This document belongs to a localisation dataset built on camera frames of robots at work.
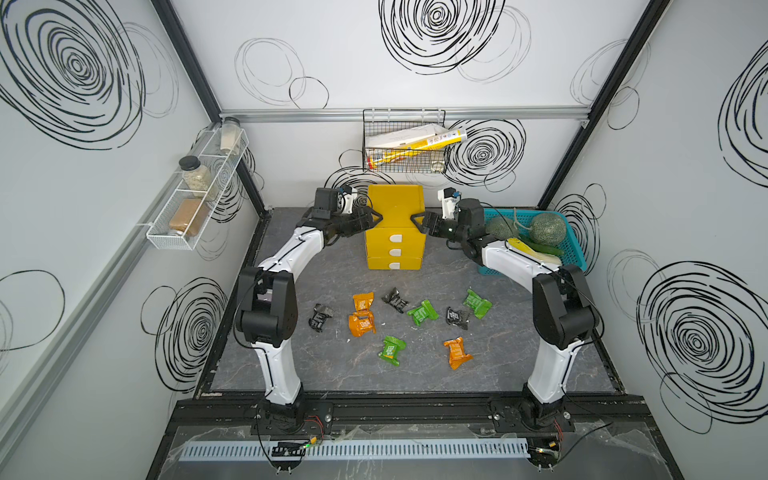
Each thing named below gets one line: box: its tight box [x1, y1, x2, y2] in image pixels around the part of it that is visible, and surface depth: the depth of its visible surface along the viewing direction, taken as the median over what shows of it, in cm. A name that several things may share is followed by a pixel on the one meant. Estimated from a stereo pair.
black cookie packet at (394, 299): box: [381, 287, 409, 314], surface depth 95 cm
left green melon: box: [485, 216, 518, 240], surface depth 102 cm
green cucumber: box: [519, 237, 564, 256], surface depth 99 cm
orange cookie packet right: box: [443, 336, 474, 371], surface depth 84 cm
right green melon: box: [530, 212, 567, 246], surface depth 101 cm
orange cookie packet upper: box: [353, 292, 375, 311], surface depth 96 cm
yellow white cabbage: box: [507, 238, 562, 265], surface depth 99 cm
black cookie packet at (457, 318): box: [446, 306, 470, 330], surface depth 91 cm
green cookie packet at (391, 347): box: [378, 335, 407, 367], surface depth 84 cm
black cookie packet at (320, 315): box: [308, 303, 334, 333], surface depth 92 cm
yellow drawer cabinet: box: [365, 185, 427, 270], surface depth 93 cm
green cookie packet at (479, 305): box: [463, 288, 493, 319], surface depth 95 cm
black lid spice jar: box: [178, 155, 219, 201], surface depth 72 cm
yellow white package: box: [365, 124, 468, 169], surface depth 88 cm
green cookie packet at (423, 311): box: [407, 299, 439, 327], surface depth 93 cm
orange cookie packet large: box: [348, 310, 376, 337], surface depth 91 cm
